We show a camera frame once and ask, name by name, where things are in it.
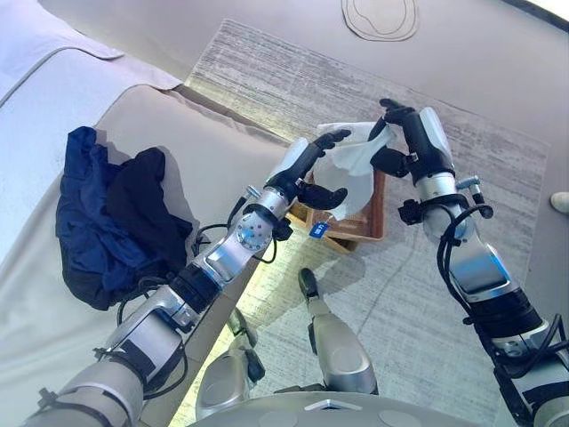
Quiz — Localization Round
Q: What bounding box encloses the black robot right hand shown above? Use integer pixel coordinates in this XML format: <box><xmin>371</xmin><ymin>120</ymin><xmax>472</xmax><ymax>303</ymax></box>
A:
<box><xmin>368</xmin><ymin>98</ymin><xmax>457</xmax><ymax>186</ymax></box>

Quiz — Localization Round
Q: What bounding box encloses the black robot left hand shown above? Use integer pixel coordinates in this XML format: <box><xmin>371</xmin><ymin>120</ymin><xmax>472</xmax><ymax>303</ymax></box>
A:
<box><xmin>265</xmin><ymin>128</ymin><xmax>353</xmax><ymax>212</ymax></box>

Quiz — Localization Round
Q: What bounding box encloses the white garment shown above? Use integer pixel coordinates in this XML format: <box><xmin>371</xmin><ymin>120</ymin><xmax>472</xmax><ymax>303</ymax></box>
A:
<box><xmin>306</xmin><ymin>120</ymin><xmax>397</xmax><ymax>240</ymax></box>

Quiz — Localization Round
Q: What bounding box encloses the black garment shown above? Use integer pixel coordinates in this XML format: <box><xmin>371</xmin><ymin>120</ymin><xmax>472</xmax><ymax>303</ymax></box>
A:
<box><xmin>60</xmin><ymin>146</ymin><xmax>196</xmax><ymax>312</ymax></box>

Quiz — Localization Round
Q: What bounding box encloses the blue garment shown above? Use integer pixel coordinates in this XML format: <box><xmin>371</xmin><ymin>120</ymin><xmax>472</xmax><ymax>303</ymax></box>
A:
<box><xmin>54</xmin><ymin>125</ymin><xmax>180</xmax><ymax>295</ymax></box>

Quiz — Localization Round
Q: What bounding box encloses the beige bed runner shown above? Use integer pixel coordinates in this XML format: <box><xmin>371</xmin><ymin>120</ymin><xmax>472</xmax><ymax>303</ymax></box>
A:
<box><xmin>0</xmin><ymin>84</ymin><xmax>295</xmax><ymax>427</ymax></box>

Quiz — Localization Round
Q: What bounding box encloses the brown wicker basket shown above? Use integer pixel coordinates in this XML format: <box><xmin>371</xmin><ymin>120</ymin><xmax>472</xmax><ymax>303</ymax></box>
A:
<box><xmin>284</xmin><ymin>121</ymin><xmax>388</xmax><ymax>255</ymax></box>

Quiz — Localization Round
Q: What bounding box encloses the white bed duvet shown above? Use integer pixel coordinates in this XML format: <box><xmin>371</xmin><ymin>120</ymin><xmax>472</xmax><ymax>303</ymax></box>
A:
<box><xmin>0</xmin><ymin>0</ymin><xmax>184</xmax><ymax>134</ymax></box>

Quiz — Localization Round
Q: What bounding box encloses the small oval floor mat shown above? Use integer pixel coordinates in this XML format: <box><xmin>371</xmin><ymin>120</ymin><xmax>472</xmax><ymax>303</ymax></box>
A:
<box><xmin>341</xmin><ymin>0</ymin><xmax>421</xmax><ymax>43</ymax></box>

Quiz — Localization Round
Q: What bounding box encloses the grey striped rug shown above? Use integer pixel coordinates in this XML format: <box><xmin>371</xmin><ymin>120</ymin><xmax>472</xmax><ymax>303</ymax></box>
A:
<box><xmin>168</xmin><ymin>17</ymin><xmax>553</xmax><ymax>427</ymax></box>

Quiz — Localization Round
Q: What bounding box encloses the white shoe of person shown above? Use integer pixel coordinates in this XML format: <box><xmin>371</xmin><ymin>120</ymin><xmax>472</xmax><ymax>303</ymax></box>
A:
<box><xmin>549</xmin><ymin>190</ymin><xmax>569</xmax><ymax>215</ymax></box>

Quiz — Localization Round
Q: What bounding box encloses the silver robot right leg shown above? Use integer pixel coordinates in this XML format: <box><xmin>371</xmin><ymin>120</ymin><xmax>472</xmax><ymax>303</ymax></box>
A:
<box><xmin>297</xmin><ymin>266</ymin><xmax>380</xmax><ymax>398</ymax></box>

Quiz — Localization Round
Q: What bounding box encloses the grey robot torso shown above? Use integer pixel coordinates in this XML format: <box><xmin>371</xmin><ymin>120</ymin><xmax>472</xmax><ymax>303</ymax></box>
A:
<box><xmin>186</xmin><ymin>391</ymin><xmax>534</xmax><ymax>427</ymax></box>

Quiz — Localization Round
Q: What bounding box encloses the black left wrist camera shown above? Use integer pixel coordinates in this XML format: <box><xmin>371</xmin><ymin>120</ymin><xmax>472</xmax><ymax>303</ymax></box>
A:
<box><xmin>272</xmin><ymin>219</ymin><xmax>294</xmax><ymax>242</ymax></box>

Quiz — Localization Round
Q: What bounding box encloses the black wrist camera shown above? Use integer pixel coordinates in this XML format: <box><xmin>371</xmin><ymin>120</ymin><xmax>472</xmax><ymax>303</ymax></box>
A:
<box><xmin>397</xmin><ymin>199</ymin><xmax>424</xmax><ymax>226</ymax></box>
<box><xmin>272</xmin><ymin>219</ymin><xmax>294</xmax><ymax>242</ymax></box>

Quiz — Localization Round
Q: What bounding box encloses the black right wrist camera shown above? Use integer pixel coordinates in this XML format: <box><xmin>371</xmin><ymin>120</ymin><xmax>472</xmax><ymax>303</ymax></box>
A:
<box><xmin>397</xmin><ymin>199</ymin><xmax>424</xmax><ymax>226</ymax></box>

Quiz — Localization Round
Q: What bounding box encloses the taupe upholstered bed frame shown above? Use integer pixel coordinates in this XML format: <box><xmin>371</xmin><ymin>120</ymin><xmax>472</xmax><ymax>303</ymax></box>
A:
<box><xmin>171</xmin><ymin>84</ymin><xmax>297</xmax><ymax>402</ymax></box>

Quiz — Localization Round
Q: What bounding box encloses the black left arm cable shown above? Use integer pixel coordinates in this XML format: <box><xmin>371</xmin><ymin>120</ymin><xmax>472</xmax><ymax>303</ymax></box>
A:
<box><xmin>116</xmin><ymin>195</ymin><xmax>294</xmax><ymax>402</ymax></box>

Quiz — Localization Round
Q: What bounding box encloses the black window floor rail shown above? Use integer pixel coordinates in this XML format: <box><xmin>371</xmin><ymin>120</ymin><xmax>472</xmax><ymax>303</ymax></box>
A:
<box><xmin>519</xmin><ymin>0</ymin><xmax>569</xmax><ymax>33</ymax></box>

